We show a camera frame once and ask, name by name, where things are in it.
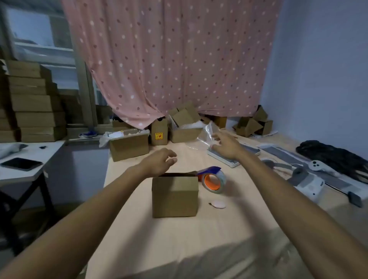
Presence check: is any grey flat strip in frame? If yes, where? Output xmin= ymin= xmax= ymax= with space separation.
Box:
xmin=258 ymin=144 xmax=317 ymax=168

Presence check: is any white handheld controller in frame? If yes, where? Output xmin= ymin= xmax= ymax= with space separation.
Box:
xmin=308 ymin=159 xmax=340 ymax=176

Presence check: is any cardboard box with white plastic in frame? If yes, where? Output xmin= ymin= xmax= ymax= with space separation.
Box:
xmin=99 ymin=129 xmax=151 ymax=162

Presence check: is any tall cardboard box yellow label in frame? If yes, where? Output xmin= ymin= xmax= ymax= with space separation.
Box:
xmin=150 ymin=117 xmax=169 ymax=146

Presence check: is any open cardboard box bubble wrap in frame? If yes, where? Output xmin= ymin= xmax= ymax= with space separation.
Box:
xmin=167 ymin=100 xmax=204 ymax=144

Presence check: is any person's left forearm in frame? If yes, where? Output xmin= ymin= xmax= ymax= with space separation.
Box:
xmin=0 ymin=165 xmax=153 ymax=279

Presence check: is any open tilted cardboard box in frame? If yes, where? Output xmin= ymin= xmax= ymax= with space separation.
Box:
xmin=232 ymin=116 xmax=264 ymax=138

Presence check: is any dark cardboard box by window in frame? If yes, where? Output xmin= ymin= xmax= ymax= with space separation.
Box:
xmin=96 ymin=105 xmax=113 ymax=126

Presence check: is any person's right forearm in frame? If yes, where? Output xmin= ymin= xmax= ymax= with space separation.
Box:
xmin=234 ymin=149 xmax=368 ymax=279

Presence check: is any cardboard box under curtain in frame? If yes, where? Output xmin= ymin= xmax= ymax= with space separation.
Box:
xmin=205 ymin=114 xmax=228 ymax=129

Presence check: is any stack of flat cardboard boxes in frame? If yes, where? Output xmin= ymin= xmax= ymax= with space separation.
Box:
xmin=0 ymin=59 xmax=68 ymax=144

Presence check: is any small tilted cardboard box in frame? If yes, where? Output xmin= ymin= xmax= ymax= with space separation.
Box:
xmin=253 ymin=105 xmax=269 ymax=123

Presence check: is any blue tape dispenser orange core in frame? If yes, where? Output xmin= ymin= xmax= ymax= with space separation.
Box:
xmin=197 ymin=166 xmax=227 ymax=195

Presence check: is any person's right hand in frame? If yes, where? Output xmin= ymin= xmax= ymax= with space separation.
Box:
xmin=211 ymin=130 xmax=245 ymax=162

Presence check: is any white grey label printer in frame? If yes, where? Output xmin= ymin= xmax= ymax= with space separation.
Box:
xmin=287 ymin=166 xmax=326 ymax=204

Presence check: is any window frame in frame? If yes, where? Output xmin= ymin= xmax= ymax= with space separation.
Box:
xmin=0 ymin=0 xmax=99 ymax=128

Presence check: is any black tablet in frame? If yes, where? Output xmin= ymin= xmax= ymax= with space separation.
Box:
xmin=0 ymin=157 xmax=44 ymax=172

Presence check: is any small upright cardboard box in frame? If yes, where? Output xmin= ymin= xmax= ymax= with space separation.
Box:
xmin=255 ymin=119 xmax=274 ymax=136

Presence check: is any black cloth bundle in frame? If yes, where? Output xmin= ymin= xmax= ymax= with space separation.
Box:
xmin=296 ymin=140 xmax=368 ymax=185

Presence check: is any person's left hand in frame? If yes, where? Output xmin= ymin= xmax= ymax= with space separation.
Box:
xmin=137 ymin=148 xmax=178 ymax=178

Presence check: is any white flat tray box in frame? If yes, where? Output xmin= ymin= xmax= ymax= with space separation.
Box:
xmin=207 ymin=142 xmax=261 ymax=168

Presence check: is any clear plastic bag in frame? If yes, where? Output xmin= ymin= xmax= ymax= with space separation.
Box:
xmin=197 ymin=121 xmax=223 ymax=150

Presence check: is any white side table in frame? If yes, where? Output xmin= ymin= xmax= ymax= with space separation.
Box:
xmin=0 ymin=140 xmax=66 ymax=256

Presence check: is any pink polka dot curtain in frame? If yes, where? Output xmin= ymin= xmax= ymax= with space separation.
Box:
xmin=61 ymin=0 xmax=284 ymax=130

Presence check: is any small brown cardboard box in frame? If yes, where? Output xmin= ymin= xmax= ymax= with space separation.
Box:
xmin=151 ymin=172 xmax=200 ymax=218

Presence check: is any grey plastic bag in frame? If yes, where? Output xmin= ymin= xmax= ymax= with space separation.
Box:
xmin=0 ymin=143 xmax=29 ymax=159

